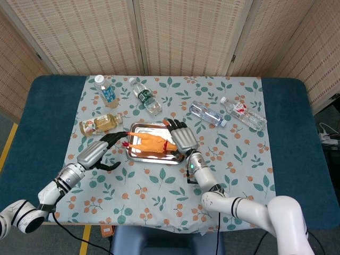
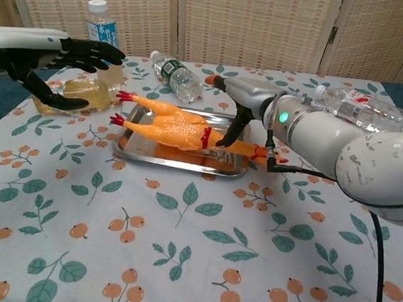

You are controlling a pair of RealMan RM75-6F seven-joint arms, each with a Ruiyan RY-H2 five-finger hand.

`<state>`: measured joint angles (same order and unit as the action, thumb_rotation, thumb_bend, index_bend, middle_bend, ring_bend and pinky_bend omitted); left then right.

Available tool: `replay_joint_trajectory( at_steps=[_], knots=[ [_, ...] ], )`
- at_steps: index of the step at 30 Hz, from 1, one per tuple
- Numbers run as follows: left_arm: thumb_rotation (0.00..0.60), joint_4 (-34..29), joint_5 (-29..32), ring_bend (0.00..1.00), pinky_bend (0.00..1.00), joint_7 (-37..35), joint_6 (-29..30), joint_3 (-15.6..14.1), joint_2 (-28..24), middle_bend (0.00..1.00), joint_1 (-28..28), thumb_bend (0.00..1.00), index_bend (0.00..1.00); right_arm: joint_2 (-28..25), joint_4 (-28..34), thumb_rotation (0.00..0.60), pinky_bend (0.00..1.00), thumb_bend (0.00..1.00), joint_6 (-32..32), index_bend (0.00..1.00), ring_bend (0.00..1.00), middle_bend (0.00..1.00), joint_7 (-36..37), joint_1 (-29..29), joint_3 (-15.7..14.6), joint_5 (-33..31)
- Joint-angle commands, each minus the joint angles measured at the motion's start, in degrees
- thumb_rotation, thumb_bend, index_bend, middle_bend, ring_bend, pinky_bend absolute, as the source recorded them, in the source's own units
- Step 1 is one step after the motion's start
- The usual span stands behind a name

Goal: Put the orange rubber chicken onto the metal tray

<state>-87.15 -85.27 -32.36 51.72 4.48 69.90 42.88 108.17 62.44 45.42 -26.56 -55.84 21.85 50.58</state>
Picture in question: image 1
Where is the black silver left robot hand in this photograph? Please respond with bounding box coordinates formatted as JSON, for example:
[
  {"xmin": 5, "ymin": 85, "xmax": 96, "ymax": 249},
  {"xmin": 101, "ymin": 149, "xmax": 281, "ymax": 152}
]
[{"xmin": 76, "ymin": 131, "xmax": 130, "ymax": 172}]

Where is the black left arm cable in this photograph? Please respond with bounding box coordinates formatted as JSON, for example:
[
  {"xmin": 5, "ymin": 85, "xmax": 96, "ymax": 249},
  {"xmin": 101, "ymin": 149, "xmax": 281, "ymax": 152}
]
[{"xmin": 52, "ymin": 211, "xmax": 113, "ymax": 255}]

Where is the blue padded table cover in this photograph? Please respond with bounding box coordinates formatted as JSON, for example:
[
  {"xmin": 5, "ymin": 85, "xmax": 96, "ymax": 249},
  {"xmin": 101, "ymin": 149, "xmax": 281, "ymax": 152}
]
[{"xmin": 0, "ymin": 75, "xmax": 340, "ymax": 230}]

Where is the yellow tea bottle peach label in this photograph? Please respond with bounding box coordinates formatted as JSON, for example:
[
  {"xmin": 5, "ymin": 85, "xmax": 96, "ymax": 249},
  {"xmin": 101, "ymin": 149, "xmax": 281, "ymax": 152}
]
[{"xmin": 79, "ymin": 113, "xmax": 123, "ymax": 138}]

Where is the woven bamboo folding screen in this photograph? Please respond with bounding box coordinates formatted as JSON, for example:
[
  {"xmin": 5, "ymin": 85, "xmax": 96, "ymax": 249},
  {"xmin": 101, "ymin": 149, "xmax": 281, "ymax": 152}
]
[{"xmin": 0, "ymin": 0, "xmax": 340, "ymax": 125}]

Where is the blue padded seat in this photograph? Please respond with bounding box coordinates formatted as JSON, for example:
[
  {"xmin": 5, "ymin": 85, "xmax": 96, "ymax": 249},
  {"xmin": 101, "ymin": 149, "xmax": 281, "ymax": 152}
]
[{"xmin": 110, "ymin": 225, "xmax": 225, "ymax": 255}]

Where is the clear bluish water bottle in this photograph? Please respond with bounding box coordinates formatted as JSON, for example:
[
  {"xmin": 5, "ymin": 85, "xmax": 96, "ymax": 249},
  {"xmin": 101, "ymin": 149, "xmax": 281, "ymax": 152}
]
[{"xmin": 189, "ymin": 100, "xmax": 227, "ymax": 128}]

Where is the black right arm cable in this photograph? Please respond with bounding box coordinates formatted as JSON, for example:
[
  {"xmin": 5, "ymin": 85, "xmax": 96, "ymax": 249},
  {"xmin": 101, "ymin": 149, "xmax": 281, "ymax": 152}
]
[{"xmin": 185, "ymin": 169, "xmax": 222, "ymax": 255}]

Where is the orange rubber chicken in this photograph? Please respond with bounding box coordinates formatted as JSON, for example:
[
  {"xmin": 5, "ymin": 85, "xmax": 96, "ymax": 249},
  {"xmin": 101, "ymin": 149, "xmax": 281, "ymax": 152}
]
[{"xmin": 121, "ymin": 131, "xmax": 177, "ymax": 155}]

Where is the leaf and berry print tablecloth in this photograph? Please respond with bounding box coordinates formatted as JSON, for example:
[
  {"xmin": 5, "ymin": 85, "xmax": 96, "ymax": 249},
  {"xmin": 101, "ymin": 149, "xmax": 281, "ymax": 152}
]
[{"xmin": 48, "ymin": 75, "xmax": 277, "ymax": 234}]

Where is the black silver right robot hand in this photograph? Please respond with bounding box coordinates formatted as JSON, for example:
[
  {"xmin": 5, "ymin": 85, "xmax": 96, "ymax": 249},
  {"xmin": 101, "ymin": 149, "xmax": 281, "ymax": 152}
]
[{"xmin": 163, "ymin": 118, "xmax": 200, "ymax": 156}]

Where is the red label water bottle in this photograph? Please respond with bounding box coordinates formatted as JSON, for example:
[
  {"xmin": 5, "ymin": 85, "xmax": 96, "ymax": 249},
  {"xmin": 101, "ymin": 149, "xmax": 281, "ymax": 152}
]
[{"xmin": 219, "ymin": 96, "xmax": 268, "ymax": 131}]

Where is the blue label drink bottle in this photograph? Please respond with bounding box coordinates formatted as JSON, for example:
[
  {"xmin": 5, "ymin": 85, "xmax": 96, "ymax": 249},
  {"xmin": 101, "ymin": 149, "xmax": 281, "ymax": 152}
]
[{"xmin": 94, "ymin": 74, "xmax": 120, "ymax": 109}]

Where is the green label water bottle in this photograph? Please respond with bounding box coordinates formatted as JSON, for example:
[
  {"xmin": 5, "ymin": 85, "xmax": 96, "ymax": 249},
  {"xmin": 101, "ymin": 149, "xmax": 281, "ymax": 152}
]
[{"xmin": 129, "ymin": 77, "xmax": 163, "ymax": 116}]

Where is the small orange box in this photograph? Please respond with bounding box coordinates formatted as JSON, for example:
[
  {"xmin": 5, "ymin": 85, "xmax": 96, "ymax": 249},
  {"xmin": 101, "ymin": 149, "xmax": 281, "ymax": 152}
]
[{"xmin": 100, "ymin": 225, "xmax": 115, "ymax": 237}]

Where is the silver metal tray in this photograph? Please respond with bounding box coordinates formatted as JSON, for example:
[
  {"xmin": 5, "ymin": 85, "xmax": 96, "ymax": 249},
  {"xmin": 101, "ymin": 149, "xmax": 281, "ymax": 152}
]
[{"xmin": 125, "ymin": 121, "xmax": 186, "ymax": 165}]

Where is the white power strip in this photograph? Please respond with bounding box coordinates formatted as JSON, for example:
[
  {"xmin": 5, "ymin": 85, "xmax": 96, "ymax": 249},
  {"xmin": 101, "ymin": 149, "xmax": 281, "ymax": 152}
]
[{"xmin": 318, "ymin": 122, "xmax": 340, "ymax": 146}]

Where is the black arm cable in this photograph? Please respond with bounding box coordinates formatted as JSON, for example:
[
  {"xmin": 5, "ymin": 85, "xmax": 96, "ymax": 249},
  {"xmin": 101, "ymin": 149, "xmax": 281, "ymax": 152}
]
[
  {"xmin": 185, "ymin": 169, "xmax": 222, "ymax": 255},
  {"xmin": 52, "ymin": 211, "xmax": 113, "ymax": 255}
]

